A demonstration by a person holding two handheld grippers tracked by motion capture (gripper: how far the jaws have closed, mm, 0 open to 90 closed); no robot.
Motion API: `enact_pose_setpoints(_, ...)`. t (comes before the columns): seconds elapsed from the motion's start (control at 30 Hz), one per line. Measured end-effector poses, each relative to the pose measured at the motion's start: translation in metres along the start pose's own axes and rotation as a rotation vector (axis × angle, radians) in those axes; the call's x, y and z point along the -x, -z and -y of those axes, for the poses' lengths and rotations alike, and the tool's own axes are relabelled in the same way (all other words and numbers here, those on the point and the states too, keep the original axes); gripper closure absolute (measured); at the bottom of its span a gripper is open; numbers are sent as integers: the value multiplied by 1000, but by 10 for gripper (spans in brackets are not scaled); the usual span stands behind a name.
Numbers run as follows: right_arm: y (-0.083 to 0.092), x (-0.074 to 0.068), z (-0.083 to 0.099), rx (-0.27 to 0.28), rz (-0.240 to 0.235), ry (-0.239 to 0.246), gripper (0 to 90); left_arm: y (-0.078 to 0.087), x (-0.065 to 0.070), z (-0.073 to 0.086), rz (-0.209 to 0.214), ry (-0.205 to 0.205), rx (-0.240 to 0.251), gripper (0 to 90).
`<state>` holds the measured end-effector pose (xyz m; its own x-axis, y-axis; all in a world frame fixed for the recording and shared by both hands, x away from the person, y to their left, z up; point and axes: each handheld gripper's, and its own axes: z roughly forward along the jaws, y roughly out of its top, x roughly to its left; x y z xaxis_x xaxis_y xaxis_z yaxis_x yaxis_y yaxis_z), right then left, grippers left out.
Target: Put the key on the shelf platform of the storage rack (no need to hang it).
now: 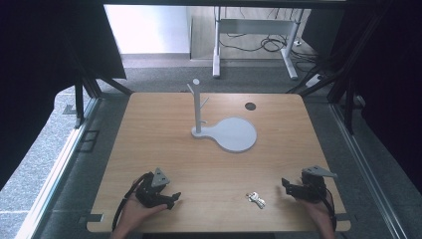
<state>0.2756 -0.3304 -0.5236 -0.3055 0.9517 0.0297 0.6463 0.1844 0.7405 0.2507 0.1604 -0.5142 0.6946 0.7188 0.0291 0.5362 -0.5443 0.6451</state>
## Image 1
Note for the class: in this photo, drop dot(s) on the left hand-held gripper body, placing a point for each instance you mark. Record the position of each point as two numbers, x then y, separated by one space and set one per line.
150 194

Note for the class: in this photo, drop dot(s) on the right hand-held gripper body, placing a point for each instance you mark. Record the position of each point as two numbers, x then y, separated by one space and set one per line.
312 186

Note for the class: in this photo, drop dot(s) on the silver bunch of keys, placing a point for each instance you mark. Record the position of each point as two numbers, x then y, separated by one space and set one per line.
256 200

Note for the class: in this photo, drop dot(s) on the white key stand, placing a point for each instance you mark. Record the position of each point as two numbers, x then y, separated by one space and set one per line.
232 132

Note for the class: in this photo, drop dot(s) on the person's left hand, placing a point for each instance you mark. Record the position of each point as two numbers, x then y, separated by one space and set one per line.
139 214

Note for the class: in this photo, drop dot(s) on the person's right hand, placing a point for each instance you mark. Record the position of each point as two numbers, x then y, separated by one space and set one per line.
316 214

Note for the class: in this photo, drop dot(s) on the black round table grommet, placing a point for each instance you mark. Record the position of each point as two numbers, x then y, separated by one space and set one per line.
250 106

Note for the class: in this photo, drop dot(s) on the black metal stand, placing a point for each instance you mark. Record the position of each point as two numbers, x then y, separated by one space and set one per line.
79 103
345 93

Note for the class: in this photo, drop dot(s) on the white power strip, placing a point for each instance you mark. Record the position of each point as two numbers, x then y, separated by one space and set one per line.
314 80

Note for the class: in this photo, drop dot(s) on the black curtain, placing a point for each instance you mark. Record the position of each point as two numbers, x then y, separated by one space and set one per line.
40 66
391 83

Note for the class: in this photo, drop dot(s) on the aluminium floor rail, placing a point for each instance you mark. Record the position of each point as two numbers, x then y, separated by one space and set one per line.
365 172
56 172

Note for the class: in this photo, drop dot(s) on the white metal desk frame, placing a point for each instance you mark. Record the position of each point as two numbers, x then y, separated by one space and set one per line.
255 26

